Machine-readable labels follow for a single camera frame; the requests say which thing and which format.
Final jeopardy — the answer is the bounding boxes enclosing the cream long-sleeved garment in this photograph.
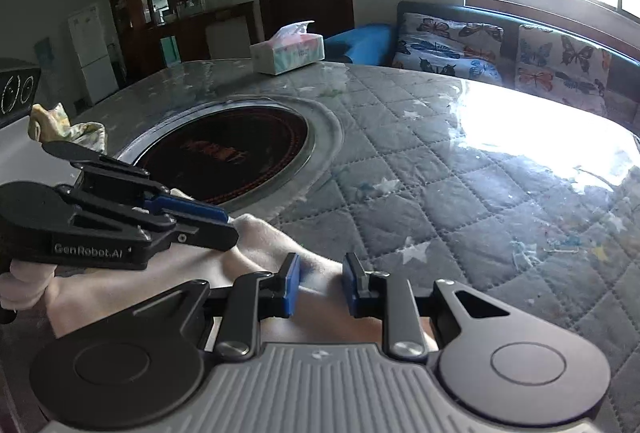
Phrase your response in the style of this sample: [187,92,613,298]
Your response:
[47,187,436,354]

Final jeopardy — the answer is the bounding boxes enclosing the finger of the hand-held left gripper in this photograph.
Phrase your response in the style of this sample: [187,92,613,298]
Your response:
[42,140,230,223]
[57,185,240,255]

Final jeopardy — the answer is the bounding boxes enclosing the folded floral cloth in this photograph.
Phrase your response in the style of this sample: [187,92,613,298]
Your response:
[29,102,107,154]

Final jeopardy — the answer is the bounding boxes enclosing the white fridge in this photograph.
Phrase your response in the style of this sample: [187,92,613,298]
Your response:
[67,3,120,106]

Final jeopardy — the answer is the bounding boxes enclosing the tissue box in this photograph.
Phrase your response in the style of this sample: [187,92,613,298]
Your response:
[249,20,326,76]

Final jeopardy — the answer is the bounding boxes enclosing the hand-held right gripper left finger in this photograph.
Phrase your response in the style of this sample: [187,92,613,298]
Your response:
[150,253,302,361]

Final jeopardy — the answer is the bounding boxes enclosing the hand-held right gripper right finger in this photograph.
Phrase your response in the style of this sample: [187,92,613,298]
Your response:
[342,253,511,360]

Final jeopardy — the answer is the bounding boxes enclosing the blue sofa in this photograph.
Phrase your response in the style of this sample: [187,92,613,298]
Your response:
[324,0,640,124]

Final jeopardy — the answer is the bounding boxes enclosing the round built-in hot plate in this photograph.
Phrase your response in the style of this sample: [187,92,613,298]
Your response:
[115,95,346,221]

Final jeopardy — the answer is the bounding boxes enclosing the butterfly print cushion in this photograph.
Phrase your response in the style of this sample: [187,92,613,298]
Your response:
[515,24,613,116]
[392,12,505,86]

